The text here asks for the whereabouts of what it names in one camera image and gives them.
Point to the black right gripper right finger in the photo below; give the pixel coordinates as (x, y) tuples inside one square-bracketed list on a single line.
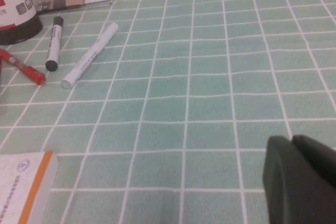
[(320, 182)]

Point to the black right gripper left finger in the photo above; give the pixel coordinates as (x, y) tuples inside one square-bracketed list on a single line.
[(282, 182)]

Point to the all white marker pen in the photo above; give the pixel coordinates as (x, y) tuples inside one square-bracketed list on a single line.
[(89, 56)]

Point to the red gel pen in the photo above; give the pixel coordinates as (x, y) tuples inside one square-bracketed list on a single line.
[(26, 69)]

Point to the black mesh pen holder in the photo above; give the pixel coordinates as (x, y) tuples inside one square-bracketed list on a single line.
[(15, 6)]

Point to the green checked tablecloth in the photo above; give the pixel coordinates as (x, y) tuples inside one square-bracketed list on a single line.
[(199, 82)]

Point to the orange bordered white book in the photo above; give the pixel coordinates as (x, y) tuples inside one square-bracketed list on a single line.
[(18, 187)]

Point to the white marker with black caps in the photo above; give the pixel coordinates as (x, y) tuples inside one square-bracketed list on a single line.
[(53, 43)]

